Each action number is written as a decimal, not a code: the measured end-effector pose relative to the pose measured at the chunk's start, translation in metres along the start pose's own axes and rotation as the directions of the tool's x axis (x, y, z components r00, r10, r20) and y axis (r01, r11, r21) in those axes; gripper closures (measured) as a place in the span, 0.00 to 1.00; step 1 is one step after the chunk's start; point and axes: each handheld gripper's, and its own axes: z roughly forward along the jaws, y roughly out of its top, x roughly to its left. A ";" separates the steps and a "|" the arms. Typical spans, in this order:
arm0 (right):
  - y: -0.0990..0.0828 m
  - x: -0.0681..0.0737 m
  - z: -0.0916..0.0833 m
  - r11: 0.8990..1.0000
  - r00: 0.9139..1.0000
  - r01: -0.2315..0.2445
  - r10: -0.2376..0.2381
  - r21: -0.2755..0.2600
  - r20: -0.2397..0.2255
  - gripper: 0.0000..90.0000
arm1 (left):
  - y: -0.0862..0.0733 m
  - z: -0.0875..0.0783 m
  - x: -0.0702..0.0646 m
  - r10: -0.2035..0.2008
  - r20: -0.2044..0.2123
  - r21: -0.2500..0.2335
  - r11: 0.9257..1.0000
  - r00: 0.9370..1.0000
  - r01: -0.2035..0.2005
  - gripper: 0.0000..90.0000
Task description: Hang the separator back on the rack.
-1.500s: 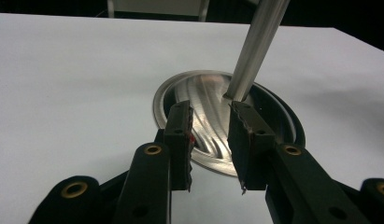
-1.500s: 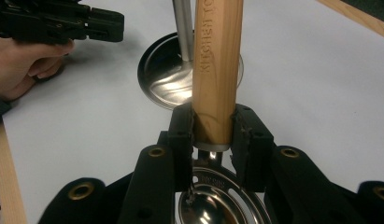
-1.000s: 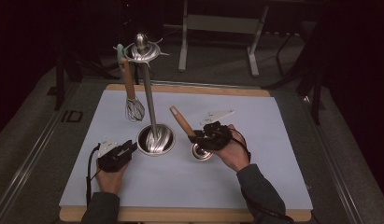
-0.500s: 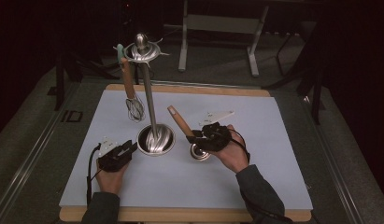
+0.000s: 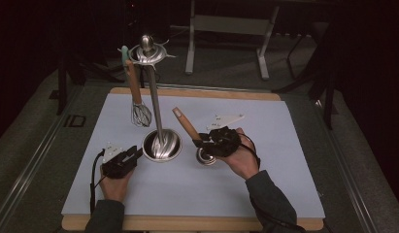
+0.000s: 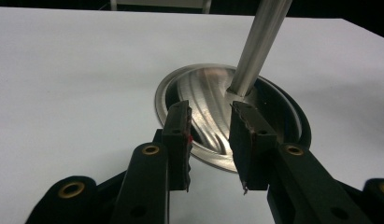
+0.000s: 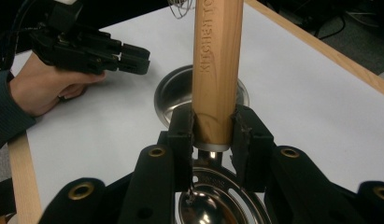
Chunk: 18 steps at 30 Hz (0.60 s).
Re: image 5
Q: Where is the person's left hand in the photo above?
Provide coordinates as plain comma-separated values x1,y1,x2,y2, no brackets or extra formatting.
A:
98,167,135,204

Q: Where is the metal floor rail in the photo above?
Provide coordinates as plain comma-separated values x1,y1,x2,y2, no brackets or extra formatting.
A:
0,86,85,233
312,96,380,233

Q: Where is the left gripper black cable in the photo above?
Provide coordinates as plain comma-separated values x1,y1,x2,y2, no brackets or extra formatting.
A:
88,150,106,216

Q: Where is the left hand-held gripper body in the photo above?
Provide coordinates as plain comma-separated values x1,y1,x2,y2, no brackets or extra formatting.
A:
101,142,139,180

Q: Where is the whisk with teal handle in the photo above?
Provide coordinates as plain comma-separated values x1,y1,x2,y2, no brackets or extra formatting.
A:
119,45,153,128

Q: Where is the person's right hand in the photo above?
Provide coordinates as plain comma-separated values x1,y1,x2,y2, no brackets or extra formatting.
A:
218,127,261,181

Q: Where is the pale blue table mat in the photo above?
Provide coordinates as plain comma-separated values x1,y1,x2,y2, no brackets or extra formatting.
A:
61,92,326,219

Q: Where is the white metal frame stand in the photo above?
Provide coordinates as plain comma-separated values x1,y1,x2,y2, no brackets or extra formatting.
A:
184,0,281,82

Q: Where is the black metal stand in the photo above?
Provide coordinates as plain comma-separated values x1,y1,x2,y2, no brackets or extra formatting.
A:
54,48,127,117
272,18,340,131

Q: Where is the egg separator with wooden handle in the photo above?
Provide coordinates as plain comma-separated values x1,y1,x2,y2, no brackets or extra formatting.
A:
172,106,217,167

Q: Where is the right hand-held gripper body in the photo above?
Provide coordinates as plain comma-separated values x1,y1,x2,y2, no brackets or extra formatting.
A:
200,113,246,159

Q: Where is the steel utensil stand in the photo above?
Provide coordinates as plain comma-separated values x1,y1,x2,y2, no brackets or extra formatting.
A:
117,33,183,163

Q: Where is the mesh strainer with wooden handle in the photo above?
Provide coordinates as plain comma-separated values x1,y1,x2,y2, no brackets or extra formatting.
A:
125,58,151,126

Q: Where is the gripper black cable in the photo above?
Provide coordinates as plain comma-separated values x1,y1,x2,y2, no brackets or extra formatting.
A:
239,132,308,233
88,150,106,216

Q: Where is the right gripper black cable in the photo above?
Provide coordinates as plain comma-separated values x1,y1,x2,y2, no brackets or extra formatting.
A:
239,132,308,233

